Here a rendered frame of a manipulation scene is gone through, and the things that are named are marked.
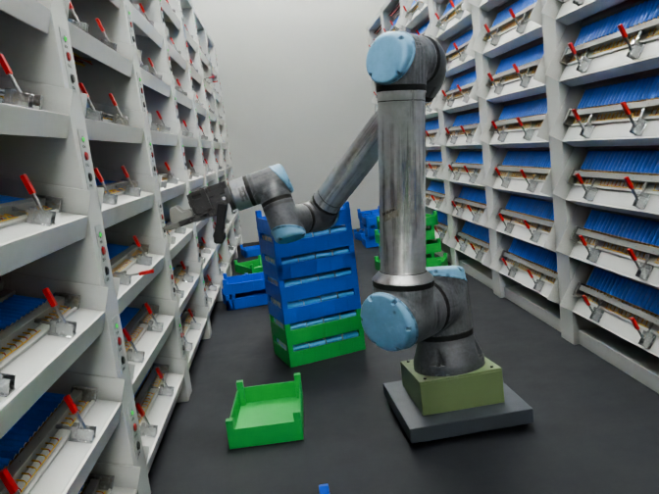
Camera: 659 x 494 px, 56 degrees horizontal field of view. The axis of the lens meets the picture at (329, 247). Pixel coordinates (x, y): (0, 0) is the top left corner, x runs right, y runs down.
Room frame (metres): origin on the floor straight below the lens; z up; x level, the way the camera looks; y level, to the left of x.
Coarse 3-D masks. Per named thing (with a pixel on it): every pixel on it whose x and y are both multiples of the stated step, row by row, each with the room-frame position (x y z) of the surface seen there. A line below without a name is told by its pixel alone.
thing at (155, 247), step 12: (108, 240) 1.94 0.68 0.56; (120, 240) 1.94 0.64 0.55; (132, 240) 1.94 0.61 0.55; (144, 240) 1.94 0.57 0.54; (156, 240) 1.95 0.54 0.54; (144, 252) 1.92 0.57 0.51; (156, 252) 1.94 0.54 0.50; (156, 264) 1.81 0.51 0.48; (132, 276) 1.59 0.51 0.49; (144, 276) 1.65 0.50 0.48; (120, 288) 1.45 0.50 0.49; (132, 288) 1.51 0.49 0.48; (120, 300) 1.38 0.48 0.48; (132, 300) 1.53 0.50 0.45; (120, 312) 1.39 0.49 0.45
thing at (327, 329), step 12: (360, 312) 2.25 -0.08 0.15; (276, 324) 2.26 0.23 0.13; (288, 324) 2.15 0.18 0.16; (324, 324) 2.20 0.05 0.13; (336, 324) 2.22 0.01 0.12; (348, 324) 2.23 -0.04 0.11; (360, 324) 2.25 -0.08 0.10; (276, 336) 2.28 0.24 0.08; (288, 336) 2.15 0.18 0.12; (300, 336) 2.17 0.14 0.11; (312, 336) 2.18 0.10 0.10; (324, 336) 2.20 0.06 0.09
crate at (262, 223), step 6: (348, 204) 2.25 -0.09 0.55; (258, 210) 2.34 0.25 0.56; (342, 210) 2.24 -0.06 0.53; (348, 210) 2.25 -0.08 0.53; (258, 216) 2.32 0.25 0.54; (264, 216) 2.34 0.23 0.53; (342, 216) 2.24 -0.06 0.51; (348, 216) 2.25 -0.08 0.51; (258, 222) 2.31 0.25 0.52; (264, 222) 2.23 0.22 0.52; (336, 222) 2.23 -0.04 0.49; (342, 222) 2.24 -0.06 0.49; (348, 222) 2.25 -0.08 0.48; (258, 228) 2.32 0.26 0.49; (264, 228) 2.24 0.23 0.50; (270, 234) 2.18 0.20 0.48
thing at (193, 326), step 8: (184, 312) 2.60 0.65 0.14; (192, 312) 2.62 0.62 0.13; (200, 312) 2.64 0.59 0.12; (184, 320) 2.49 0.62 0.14; (192, 320) 2.56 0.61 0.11; (200, 320) 2.60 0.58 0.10; (184, 328) 2.44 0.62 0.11; (192, 328) 2.45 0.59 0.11; (200, 328) 2.48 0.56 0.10; (184, 336) 2.32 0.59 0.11; (192, 336) 2.36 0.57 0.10; (200, 336) 2.43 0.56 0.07; (184, 344) 2.19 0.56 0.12; (192, 344) 2.26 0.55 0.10; (192, 352) 2.18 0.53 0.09; (192, 360) 2.22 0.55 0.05
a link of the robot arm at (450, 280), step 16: (432, 272) 1.57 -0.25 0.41; (448, 272) 1.56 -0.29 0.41; (464, 272) 1.60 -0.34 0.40; (448, 288) 1.55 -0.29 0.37; (464, 288) 1.58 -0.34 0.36; (448, 304) 1.52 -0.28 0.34; (464, 304) 1.57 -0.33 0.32; (448, 320) 1.52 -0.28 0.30; (464, 320) 1.57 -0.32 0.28; (432, 336) 1.56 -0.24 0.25
